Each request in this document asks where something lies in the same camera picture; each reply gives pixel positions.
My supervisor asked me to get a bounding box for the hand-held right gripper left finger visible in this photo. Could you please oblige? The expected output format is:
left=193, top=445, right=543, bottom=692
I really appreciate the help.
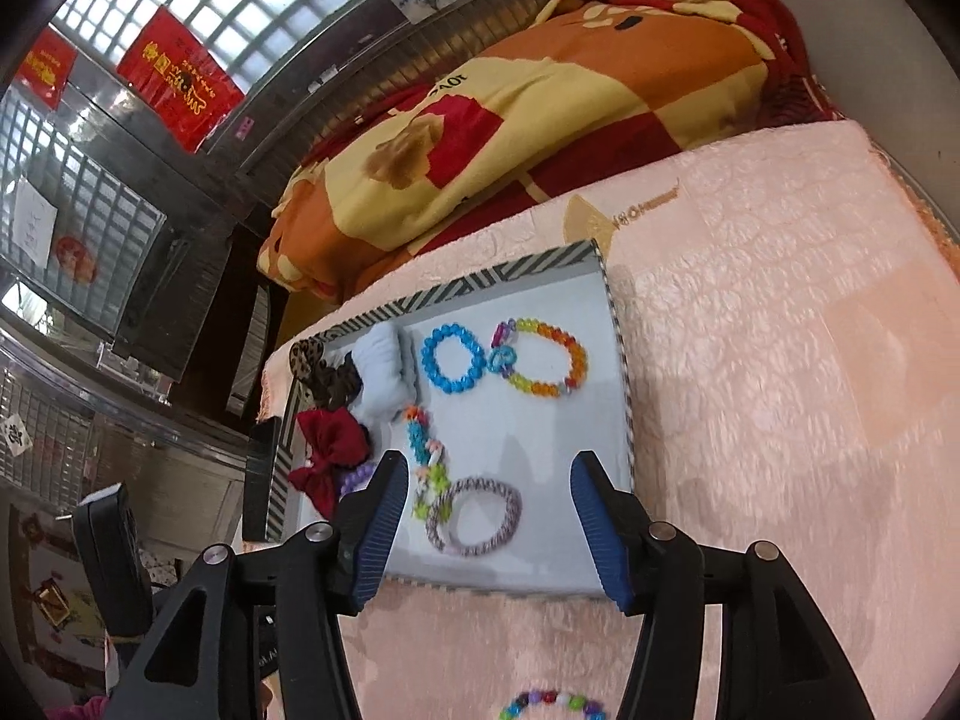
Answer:
left=105, top=451, right=410, bottom=720

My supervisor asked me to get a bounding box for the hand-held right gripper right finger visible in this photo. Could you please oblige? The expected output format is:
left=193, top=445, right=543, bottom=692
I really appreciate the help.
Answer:
left=570, top=451, right=875, bottom=720

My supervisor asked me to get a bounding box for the striped cardboard tray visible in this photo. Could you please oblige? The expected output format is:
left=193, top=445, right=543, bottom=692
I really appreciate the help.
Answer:
left=262, top=238, right=638, bottom=601

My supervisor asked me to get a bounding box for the purple bead bracelet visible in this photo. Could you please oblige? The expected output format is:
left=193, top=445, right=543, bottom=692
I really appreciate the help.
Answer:
left=337, top=461, right=380, bottom=497

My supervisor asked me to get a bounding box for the grey woven bracelet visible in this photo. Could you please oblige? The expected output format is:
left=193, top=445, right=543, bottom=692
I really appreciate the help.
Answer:
left=426, top=476, right=524, bottom=558

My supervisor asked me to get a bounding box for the dark red fabric bow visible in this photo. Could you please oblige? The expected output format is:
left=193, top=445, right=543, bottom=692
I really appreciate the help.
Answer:
left=289, top=411, right=372, bottom=522

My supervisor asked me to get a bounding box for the pastel flower bead bracelet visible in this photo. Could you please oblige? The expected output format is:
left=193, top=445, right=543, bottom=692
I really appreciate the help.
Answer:
left=403, top=405, right=455, bottom=527

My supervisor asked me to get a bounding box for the blue bead bracelet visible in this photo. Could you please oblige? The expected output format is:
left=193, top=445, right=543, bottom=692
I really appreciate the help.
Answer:
left=420, top=322, right=486, bottom=396

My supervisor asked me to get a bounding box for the translucent rainbow bead bracelet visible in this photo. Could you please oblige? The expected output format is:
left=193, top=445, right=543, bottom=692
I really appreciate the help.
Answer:
left=489, top=317, right=590, bottom=398

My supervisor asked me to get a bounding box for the multicoloured round bead bracelet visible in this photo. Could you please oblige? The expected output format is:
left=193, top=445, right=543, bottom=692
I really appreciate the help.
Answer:
left=501, top=686, right=610, bottom=720

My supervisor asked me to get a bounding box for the white fluffy bow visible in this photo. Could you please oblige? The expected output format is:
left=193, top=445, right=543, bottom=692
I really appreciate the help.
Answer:
left=351, top=326, right=418, bottom=422

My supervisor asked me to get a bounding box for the pink textured bedspread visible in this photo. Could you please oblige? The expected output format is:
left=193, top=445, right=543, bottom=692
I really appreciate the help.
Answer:
left=259, top=120, right=960, bottom=720

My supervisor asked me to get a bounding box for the dark wooden cabinet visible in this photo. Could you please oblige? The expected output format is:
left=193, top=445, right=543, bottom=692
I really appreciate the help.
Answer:
left=120, top=225, right=292, bottom=422

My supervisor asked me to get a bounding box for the round red paper decoration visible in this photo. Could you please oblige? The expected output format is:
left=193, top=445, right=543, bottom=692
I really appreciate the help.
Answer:
left=51, top=235, right=100, bottom=284

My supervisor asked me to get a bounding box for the white paper note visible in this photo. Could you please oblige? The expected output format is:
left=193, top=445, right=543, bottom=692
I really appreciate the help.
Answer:
left=13, top=178, right=59, bottom=250

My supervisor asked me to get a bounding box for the orange yellow red blanket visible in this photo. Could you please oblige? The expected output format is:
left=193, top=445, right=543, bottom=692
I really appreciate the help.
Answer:
left=255, top=0, right=837, bottom=302

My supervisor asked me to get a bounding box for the large red poster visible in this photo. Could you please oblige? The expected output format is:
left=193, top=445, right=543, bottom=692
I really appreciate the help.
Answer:
left=118, top=6, right=247, bottom=156

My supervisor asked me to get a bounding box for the small red poster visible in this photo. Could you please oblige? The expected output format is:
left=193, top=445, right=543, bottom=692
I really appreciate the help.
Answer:
left=16, top=28, right=78, bottom=107

